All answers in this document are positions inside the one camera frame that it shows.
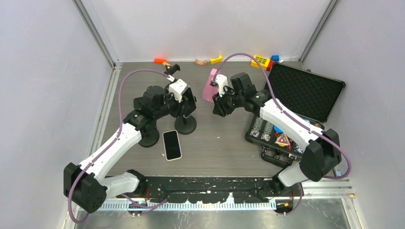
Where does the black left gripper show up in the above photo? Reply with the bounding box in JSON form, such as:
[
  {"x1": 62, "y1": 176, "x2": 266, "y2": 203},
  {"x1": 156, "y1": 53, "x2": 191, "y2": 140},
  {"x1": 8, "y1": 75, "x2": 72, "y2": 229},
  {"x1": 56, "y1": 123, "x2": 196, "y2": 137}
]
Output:
[{"x1": 154, "y1": 87, "x2": 188, "y2": 119}]

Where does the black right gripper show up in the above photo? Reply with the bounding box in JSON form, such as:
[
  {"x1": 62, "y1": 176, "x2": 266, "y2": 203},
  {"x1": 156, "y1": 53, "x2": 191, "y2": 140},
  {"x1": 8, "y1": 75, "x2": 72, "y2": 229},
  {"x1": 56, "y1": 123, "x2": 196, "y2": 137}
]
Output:
[{"x1": 212, "y1": 86, "x2": 244, "y2": 117}]

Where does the black phone stand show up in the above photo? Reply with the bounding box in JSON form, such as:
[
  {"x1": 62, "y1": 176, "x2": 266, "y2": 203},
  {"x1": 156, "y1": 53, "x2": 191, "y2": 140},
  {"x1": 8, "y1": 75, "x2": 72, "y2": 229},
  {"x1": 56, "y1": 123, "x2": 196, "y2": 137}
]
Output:
[
  {"x1": 164, "y1": 64, "x2": 181, "y2": 83},
  {"x1": 174, "y1": 115, "x2": 197, "y2": 135},
  {"x1": 139, "y1": 126, "x2": 160, "y2": 148}
]

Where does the smartphone with cream case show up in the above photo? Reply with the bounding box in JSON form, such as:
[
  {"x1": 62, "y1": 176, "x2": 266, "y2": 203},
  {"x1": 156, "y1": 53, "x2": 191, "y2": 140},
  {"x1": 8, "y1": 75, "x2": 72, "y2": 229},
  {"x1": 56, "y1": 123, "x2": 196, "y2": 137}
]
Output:
[{"x1": 162, "y1": 130, "x2": 182, "y2": 161}]

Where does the smartphone with clear case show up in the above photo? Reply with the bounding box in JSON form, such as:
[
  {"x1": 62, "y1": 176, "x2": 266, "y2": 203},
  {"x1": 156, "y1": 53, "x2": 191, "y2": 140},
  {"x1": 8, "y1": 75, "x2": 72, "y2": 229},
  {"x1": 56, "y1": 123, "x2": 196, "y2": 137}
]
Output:
[{"x1": 182, "y1": 87, "x2": 196, "y2": 118}]

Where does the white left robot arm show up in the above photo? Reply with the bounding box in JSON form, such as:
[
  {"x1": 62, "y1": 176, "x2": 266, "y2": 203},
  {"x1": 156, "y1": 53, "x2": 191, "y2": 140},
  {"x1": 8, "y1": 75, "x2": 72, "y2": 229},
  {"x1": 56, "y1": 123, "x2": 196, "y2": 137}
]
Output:
[{"x1": 64, "y1": 83, "x2": 196, "y2": 213}]

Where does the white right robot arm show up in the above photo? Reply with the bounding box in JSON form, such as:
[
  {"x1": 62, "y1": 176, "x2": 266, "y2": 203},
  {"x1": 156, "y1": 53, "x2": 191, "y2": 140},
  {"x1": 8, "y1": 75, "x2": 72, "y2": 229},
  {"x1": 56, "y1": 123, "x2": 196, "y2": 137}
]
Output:
[{"x1": 211, "y1": 73, "x2": 342, "y2": 196}]

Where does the pink wedge stand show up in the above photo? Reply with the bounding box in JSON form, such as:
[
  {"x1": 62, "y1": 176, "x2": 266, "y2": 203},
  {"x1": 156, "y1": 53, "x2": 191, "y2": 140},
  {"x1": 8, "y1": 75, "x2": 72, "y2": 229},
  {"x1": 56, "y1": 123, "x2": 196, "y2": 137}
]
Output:
[{"x1": 202, "y1": 68, "x2": 218, "y2": 103}]

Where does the yellow arch block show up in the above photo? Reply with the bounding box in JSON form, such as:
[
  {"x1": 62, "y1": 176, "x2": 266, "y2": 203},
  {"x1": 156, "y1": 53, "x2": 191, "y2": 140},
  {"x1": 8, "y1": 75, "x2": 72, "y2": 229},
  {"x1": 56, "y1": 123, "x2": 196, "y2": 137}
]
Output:
[{"x1": 209, "y1": 55, "x2": 223, "y2": 64}]

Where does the tan arch block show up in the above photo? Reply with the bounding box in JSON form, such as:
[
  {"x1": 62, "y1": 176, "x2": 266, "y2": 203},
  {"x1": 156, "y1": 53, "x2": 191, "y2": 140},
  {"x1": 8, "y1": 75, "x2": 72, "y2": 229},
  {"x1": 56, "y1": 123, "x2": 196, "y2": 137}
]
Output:
[{"x1": 194, "y1": 59, "x2": 208, "y2": 66}]

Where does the orange wooden block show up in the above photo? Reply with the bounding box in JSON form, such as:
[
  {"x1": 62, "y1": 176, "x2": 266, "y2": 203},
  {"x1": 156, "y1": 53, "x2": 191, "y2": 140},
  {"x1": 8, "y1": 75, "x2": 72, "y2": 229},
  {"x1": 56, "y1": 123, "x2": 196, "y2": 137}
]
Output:
[{"x1": 153, "y1": 58, "x2": 167, "y2": 64}]

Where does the yellow toy brick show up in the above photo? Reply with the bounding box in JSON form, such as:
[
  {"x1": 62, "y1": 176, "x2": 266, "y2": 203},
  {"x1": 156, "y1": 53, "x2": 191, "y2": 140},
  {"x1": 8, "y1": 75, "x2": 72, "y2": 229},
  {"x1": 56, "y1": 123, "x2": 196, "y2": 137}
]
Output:
[{"x1": 250, "y1": 55, "x2": 270, "y2": 71}]

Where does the blue round game chip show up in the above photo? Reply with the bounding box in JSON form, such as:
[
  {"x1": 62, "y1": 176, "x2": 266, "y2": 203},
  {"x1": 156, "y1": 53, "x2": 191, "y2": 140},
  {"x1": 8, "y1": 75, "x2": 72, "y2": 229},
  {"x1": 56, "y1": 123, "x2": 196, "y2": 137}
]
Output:
[{"x1": 273, "y1": 125, "x2": 283, "y2": 133}]

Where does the red toy brick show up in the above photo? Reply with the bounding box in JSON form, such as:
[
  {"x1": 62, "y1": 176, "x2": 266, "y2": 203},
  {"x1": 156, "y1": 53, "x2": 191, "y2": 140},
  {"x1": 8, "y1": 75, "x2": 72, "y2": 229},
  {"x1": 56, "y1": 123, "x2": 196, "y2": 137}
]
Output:
[{"x1": 266, "y1": 60, "x2": 273, "y2": 71}]

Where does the red triangle game piece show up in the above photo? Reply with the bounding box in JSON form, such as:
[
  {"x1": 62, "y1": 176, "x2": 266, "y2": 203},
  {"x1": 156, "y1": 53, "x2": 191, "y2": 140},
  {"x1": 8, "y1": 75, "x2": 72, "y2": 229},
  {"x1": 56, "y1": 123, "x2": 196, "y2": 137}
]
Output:
[{"x1": 275, "y1": 133, "x2": 290, "y2": 146}]

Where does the blue toy brick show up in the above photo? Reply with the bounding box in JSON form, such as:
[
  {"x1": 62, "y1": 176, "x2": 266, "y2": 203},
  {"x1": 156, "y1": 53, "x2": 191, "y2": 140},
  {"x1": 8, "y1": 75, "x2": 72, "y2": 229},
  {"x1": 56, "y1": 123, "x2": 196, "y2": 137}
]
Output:
[{"x1": 271, "y1": 55, "x2": 280, "y2": 62}]

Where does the black foam-lined case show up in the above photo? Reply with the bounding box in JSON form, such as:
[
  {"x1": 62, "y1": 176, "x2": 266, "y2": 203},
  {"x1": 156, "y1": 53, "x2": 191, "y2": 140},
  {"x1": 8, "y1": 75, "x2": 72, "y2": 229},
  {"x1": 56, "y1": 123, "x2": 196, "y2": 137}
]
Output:
[{"x1": 245, "y1": 63, "x2": 346, "y2": 167}]

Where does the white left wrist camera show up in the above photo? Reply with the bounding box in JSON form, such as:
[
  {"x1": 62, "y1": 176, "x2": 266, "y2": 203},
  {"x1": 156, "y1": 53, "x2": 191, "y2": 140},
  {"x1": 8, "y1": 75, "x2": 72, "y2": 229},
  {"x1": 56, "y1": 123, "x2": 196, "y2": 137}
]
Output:
[{"x1": 168, "y1": 79, "x2": 188, "y2": 103}]

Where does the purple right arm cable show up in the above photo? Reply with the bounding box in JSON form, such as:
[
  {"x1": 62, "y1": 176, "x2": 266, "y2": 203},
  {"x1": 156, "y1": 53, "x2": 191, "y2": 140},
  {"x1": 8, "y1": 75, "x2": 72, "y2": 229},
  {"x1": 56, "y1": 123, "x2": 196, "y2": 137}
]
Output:
[{"x1": 213, "y1": 52, "x2": 352, "y2": 217}]

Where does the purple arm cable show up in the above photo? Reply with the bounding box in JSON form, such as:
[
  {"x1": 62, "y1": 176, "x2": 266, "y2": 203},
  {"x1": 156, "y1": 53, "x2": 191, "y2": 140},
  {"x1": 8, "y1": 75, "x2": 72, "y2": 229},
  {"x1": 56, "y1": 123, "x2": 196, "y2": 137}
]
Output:
[
  {"x1": 67, "y1": 69, "x2": 176, "y2": 224},
  {"x1": 213, "y1": 52, "x2": 352, "y2": 217}
]

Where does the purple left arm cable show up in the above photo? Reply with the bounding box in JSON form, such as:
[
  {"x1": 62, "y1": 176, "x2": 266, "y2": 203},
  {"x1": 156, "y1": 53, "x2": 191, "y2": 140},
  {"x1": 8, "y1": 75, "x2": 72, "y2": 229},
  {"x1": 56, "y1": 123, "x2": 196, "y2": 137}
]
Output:
[{"x1": 67, "y1": 69, "x2": 176, "y2": 224}]

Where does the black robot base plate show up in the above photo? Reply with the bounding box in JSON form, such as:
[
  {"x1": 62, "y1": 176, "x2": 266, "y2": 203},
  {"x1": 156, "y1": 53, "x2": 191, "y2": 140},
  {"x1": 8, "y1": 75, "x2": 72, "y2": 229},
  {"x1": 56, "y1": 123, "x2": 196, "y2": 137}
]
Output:
[{"x1": 126, "y1": 177, "x2": 300, "y2": 204}]

